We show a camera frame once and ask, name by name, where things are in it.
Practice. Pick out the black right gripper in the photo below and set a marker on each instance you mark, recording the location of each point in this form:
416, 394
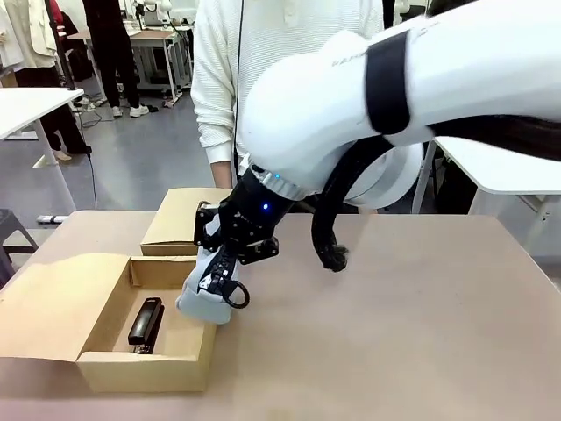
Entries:
250, 210

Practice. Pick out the grey zipper pouch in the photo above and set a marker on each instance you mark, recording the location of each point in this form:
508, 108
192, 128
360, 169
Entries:
197, 298

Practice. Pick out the black stapler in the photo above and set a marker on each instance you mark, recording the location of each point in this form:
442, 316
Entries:
146, 320

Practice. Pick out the person's right forearm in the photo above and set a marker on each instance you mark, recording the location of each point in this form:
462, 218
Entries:
222, 175

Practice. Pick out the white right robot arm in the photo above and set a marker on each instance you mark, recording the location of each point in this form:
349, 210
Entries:
328, 109

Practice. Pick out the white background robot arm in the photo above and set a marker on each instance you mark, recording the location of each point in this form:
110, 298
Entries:
153, 4

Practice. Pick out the small cardboard box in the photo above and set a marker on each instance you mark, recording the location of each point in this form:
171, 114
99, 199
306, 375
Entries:
175, 219

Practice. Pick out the open cardboard box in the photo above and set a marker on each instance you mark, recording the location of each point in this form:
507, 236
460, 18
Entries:
44, 307

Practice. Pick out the person's white sweater torso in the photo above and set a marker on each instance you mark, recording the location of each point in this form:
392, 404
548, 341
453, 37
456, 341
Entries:
219, 66

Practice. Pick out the white power strip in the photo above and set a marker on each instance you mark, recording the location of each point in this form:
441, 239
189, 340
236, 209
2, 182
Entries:
51, 218

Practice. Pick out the background person red top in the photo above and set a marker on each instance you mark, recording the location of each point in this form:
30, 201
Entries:
61, 127

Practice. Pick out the grey stool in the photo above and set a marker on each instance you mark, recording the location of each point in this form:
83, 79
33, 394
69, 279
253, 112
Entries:
13, 232

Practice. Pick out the wooden top work table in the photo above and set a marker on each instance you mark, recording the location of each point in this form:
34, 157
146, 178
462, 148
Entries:
149, 37

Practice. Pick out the background person white sneakers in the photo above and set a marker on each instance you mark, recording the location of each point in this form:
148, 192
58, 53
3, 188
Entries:
109, 52

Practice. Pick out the white table grey legs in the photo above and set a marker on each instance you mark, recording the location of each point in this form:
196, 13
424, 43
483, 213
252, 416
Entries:
26, 105

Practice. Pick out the hanging white coat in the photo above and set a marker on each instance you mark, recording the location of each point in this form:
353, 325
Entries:
26, 35

